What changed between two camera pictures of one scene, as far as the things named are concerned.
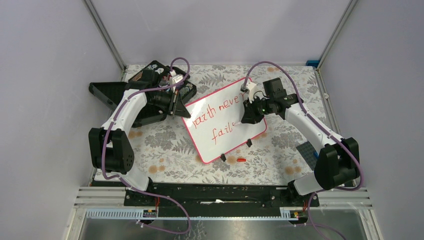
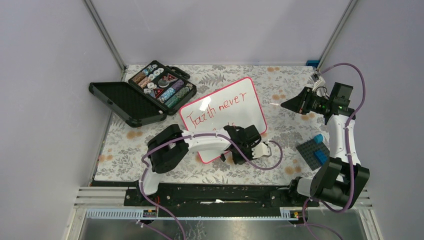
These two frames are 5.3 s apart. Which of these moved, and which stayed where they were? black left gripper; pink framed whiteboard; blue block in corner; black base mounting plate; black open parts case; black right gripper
Moved: black left gripper; black right gripper
Stayed: black open parts case; blue block in corner; black base mounting plate; pink framed whiteboard
